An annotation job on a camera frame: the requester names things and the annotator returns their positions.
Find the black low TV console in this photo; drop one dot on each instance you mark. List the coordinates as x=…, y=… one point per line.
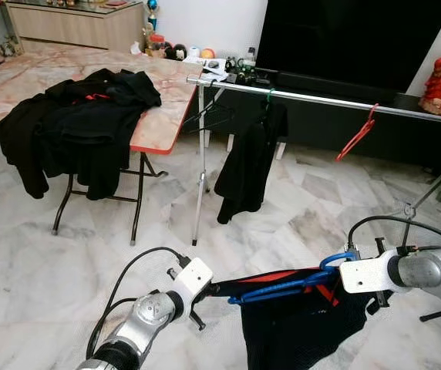
x=321, y=139

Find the red plastic hanger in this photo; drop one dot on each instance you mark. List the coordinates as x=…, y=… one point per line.
x=97, y=97
x=357, y=140

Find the black shirt small chest logo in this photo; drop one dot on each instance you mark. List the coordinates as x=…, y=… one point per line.
x=247, y=162

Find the black flat screen television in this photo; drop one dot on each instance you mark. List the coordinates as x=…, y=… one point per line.
x=351, y=38

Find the orange ball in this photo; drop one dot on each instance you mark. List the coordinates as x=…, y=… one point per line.
x=207, y=53

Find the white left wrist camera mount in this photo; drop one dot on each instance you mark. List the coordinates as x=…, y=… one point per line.
x=193, y=276

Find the green plastic hanger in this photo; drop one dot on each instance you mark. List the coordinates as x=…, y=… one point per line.
x=270, y=96

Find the black garment pile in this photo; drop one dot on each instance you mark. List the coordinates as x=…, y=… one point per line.
x=74, y=139

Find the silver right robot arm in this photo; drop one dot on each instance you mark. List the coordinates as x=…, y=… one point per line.
x=432, y=274

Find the stack of white papers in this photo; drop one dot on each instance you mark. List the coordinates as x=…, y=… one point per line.
x=210, y=71

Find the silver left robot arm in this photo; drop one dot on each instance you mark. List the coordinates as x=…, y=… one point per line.
x=147, y=324

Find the light wooden sideboard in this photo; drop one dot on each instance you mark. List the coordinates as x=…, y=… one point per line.
x=74, y=27

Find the jar with red lid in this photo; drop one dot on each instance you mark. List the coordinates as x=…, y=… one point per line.
x=156, y=46

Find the white blue ball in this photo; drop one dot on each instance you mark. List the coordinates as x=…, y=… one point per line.
x=193, y=52

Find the blue hanging bauble ornament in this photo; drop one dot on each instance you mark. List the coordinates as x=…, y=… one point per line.
x=152, y=11

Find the marble pattern folding table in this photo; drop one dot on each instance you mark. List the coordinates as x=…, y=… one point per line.
x=166, y=116

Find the silver metal clothes rack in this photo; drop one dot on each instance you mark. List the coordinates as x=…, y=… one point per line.
x=321, y=102

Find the black round plush toy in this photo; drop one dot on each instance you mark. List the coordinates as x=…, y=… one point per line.
x=176, y=52

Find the navy garment red trim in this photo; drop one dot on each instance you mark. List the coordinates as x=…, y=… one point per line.
x=297, y=331

